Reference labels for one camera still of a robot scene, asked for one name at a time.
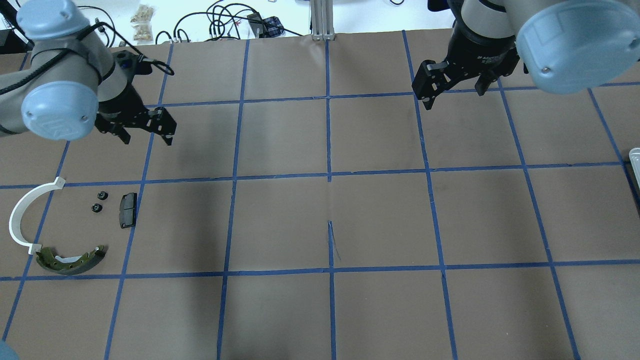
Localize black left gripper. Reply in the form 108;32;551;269
94;82;178;146

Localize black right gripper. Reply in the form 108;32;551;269
412;22;520;111

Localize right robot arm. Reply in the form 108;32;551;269
412;0;640;110

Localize silver metal tray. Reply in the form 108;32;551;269
628;146;640;188

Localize dark grey brake pad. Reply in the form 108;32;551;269
118;193;138;229

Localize bags of small parts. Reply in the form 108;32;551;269
130;4;156;42

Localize white curved plastic piece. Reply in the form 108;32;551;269
8;177;66;255

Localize black device on bench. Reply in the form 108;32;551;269
0;0;34;55

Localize olive brake shoe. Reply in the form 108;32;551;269
35;244;106;276

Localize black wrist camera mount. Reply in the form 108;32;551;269
112;50;153;83

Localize black braided camera cable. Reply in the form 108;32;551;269
0;20;176;96

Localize black tangled cables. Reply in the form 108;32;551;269
156;0;303;45

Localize aluminium frame post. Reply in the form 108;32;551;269
308;0;336;41

